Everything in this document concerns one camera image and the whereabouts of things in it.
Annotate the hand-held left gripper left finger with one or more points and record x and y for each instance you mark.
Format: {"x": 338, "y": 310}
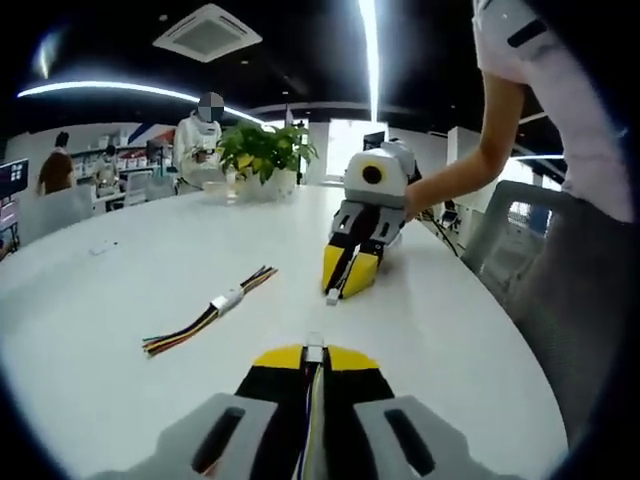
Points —
{"x": 200, "y": 440}

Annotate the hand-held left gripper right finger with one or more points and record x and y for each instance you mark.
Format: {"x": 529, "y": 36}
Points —
{"x": 380, "y": 440}

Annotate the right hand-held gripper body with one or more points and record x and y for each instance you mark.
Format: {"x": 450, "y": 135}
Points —
{"x": 385, "y": 180}

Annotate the person's right hand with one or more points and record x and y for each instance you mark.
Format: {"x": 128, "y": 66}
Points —
{"x": 416, "y": 202}

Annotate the white plant pot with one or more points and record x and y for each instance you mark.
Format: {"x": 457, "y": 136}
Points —
{"x": 272, "y": 185}

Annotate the green leafy plant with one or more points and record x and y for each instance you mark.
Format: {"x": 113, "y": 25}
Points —
{"x": 265, "y": 147}

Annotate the long ceiling light strip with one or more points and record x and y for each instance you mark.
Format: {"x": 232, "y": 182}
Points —
{"x": 372, "y": 55}

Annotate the grey mesh office chair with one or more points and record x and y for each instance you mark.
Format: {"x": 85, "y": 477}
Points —
{"x": 505, "y": 240}

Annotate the clear plastic container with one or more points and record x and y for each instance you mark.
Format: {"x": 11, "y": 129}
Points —
{"x": 216, "y": 190}

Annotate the person in pink shirt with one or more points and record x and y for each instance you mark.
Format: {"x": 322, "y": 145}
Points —
{"x": 570, "y": 100}

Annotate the small white flat object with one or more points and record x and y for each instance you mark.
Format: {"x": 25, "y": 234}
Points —
{"x": 102, "y": 246}

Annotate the person's grey trousers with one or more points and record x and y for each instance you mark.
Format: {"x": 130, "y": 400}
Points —
{"x": 580, "y": 300}

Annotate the ceiling air conditioner vent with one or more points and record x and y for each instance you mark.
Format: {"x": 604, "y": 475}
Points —
{"x": 207, "y": 32}

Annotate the curved ceiling light strip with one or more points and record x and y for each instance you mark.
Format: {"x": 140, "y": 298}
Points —
{"x": 115, "y": 87}

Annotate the dark computer monitor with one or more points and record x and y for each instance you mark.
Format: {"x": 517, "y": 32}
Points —
{"x": 12, "y": 176}

